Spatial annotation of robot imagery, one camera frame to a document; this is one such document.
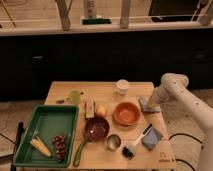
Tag brown wooden block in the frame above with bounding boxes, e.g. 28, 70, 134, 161
85, 100, 95, 119

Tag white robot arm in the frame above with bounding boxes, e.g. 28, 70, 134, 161
148, 73, 213, 171

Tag small metal cup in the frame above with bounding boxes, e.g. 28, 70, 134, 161
106, 134, 121, 151

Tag green base white stand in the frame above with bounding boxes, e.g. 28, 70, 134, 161
82, 0, 111, 25

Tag white cup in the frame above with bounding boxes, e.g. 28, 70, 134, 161
116, 79, 130, 96

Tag small brown food piece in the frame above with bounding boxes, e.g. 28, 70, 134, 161
56, 99, 65, 104

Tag grey blue towel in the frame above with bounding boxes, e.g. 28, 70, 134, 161
138, 96, 161, 113

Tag yellow corn cob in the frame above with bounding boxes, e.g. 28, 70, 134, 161
30, 137, 51, 157

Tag yellow apple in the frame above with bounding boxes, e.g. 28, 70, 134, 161
95, 106, 107, 117

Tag blue sponge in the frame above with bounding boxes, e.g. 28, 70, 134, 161
142, 128, 163, 150

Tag black cable on floor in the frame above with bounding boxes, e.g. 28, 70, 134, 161
168, 132, 204, 171

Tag orange bowl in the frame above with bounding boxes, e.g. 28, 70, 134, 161
113, 102, 140, 126

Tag black chair frame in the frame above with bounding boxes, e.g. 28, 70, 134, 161
0, 122, 25, 171

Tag dish brush black bristles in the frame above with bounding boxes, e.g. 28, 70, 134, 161
122, 124, 152, 159

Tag green handled utensil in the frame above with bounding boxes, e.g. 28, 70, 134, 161
73, 139, 88, 167

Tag green plastic tray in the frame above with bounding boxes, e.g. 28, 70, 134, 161
13, 105, 79, 168

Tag bunch of red grapes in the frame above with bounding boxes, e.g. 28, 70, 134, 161
52, 135, 67, 162

